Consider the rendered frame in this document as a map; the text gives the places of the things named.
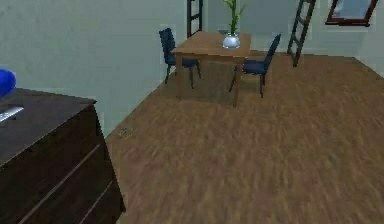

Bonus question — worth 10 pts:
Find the brown wooden table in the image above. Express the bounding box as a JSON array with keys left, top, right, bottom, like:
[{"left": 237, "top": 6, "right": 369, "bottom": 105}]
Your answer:
[{"left": 170, "top": 30, "right": 252, "bottom": 108}]

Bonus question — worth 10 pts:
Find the dark blue chair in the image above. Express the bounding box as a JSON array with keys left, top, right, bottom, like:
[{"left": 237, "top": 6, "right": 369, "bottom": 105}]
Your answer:
[
  {"left": 158, "top": 27, "right": 202, "bottom": 90},
  {"left": 228, "top": 33, "right": 282, "bottom": 99}
]

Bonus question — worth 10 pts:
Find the blue ball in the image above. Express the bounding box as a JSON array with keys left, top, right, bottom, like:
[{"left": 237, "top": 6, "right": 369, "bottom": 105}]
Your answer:
[{"left": 0, "top": 68, "right": 17, "bottom": 99}]

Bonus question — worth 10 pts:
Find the dark brown ladder shelf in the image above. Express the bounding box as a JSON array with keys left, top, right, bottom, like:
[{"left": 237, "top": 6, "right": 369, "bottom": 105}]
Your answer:
[
  {"left": 186, "top": 0, "right": 204, "bottom": 39},
  {"left": 286, "top": 0, "right": 317, "bottom": 68}
]

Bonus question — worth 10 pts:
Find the grey remote control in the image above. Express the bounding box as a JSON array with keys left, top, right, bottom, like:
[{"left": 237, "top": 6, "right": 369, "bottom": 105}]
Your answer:
[{"left": 0, "top": 106, "right": 25, "bottom": 123}]

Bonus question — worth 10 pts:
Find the dark brown chest of drawers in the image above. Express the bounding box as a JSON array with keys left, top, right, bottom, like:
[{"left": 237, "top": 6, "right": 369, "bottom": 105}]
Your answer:
[{"left": 0, "top": 87, "right": 127, "bottom": 224}]

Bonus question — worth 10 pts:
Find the brown framed window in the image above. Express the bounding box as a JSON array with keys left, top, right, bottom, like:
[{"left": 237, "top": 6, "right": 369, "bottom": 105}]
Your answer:
[{"left": 325, "top": 0, "right": 380, "bottom": 28}]

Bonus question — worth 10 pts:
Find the green plant in white vase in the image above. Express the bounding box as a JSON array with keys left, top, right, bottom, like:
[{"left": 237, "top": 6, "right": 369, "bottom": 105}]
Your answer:
[{"left": 222, "top": 0, "right": 249, "bottom": 50}]

